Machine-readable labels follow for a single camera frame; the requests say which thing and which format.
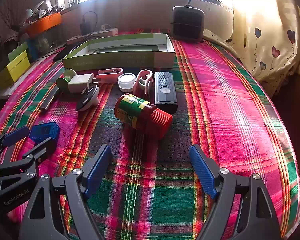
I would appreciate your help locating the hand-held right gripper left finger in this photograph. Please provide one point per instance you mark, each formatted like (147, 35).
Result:
(97, 170)

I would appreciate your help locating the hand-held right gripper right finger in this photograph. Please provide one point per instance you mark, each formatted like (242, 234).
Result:
(202, 172)

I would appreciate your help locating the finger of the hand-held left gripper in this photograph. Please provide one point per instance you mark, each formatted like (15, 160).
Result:
(15, 135)
(47, 146)

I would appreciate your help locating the blue transparent plastic case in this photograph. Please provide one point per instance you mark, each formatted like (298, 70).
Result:
(45, 131)

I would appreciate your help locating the black round disc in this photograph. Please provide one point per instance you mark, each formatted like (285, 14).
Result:
(86, 100)

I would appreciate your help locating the red bottle green label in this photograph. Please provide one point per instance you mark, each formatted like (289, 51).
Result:
(132, 110)

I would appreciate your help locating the white charger plug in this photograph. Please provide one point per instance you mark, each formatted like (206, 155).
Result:
(81, 82)

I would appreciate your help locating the black rectangular remote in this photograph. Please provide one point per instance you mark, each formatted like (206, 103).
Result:
(165, 92)

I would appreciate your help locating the pink plastic clip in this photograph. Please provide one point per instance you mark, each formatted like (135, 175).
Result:
(139, 81)
(107, 77)

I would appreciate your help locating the white round plastic jar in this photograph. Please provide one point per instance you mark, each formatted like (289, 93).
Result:
(126, 82)

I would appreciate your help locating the large green cardboard box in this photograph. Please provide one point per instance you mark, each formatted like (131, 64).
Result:
(115, 60)

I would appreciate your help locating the small yellow box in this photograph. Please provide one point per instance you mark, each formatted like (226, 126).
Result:
(13, 70)

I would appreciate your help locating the plaid blanket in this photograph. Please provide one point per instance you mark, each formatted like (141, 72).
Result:
(215, 105)

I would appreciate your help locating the small lime green box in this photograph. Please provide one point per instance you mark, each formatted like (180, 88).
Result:
(17, 52)

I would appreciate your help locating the small blue box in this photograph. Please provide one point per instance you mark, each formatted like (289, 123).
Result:
(32, 50)

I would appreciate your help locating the black phone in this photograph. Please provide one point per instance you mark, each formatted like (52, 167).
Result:
(63, 53)

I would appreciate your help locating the glass tank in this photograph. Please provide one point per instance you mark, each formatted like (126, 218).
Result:
(47, 43)

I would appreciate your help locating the checkered cloth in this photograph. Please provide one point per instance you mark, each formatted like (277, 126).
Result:
(13, 37)

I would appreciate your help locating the dried twig bunch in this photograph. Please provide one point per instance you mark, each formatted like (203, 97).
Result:
(11, 17)

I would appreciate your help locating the white power strip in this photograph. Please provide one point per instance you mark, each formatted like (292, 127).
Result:
(95, 35)

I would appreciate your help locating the black power adapter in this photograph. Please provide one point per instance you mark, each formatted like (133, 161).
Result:
(85, 28)

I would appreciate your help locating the pile of plastic utensils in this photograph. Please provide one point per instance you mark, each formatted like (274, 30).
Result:
(40, 10)

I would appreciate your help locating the dark grey small heater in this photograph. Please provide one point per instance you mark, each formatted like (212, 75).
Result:
(187, 22)

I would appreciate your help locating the heart print curtain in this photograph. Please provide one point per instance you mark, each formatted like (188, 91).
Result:
(265, 30)

